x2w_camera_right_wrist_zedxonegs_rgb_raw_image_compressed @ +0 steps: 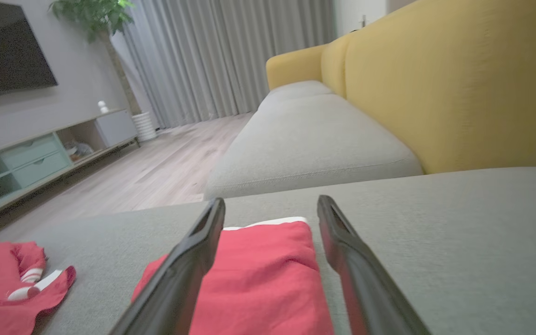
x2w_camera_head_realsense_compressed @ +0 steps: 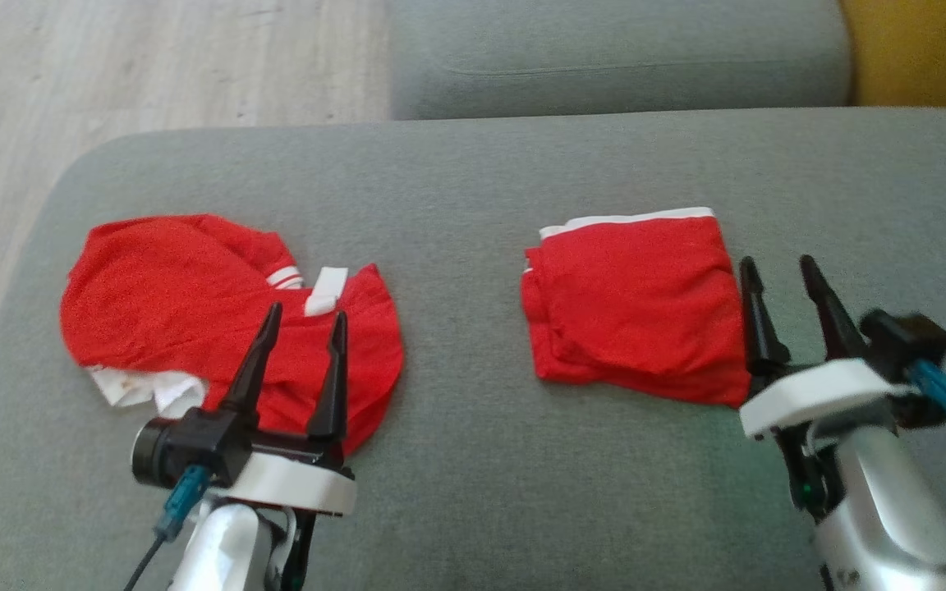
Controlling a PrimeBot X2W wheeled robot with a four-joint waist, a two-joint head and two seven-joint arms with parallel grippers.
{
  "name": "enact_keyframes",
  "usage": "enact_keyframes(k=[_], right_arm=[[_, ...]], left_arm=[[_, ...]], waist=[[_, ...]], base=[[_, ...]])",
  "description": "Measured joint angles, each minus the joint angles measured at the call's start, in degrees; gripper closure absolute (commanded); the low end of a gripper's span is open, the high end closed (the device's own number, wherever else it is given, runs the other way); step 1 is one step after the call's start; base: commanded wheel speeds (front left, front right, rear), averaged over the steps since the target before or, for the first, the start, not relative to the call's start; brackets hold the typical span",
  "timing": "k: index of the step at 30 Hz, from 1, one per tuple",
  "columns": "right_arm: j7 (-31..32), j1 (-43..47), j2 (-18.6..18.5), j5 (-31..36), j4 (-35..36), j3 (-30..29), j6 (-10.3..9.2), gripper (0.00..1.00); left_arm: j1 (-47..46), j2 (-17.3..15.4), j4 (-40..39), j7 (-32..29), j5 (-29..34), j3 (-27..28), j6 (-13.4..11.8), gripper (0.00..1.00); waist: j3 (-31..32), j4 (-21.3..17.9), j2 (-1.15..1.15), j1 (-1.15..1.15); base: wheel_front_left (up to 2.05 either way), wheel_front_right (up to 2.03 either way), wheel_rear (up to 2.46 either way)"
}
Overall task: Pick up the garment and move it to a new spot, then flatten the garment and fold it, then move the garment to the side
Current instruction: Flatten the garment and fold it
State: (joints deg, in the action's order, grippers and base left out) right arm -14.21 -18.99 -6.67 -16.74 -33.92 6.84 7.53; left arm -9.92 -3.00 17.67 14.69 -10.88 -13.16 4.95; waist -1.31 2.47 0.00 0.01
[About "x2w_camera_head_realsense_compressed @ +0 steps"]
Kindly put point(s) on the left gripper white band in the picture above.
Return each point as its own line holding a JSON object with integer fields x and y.
{"x": 292, "y": 484}

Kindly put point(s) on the red shorts with white waistband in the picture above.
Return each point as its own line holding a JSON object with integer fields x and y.
{"x": 637, "y": 312}

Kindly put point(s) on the large grey sofa ottoman cushion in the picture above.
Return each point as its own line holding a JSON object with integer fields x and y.
{"x": 456, "y": 246}

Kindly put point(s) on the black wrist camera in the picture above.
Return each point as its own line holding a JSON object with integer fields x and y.
{"x": 157, "y": 450}
{"x": 904, "y": 336}

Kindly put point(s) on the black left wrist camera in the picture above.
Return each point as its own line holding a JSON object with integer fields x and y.
{"x": 157, "y": 450}

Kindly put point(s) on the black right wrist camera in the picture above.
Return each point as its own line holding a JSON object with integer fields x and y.
{"x": 904, "y": 336}

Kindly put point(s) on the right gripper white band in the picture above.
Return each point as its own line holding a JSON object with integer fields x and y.
{"x": 818, "y": 394}

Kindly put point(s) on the grey sofa seat cushion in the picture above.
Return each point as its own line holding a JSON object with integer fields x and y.
{"x": 604, "y": 49}

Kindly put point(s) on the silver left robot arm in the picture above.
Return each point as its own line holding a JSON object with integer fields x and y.
{"x": 222, "y": 550}

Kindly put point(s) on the red shirt with white trim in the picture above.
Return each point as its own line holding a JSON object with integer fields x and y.
{"x": 161, "y": 304}

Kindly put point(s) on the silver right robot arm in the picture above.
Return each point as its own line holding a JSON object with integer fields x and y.
{"x": 892, "y": 509}

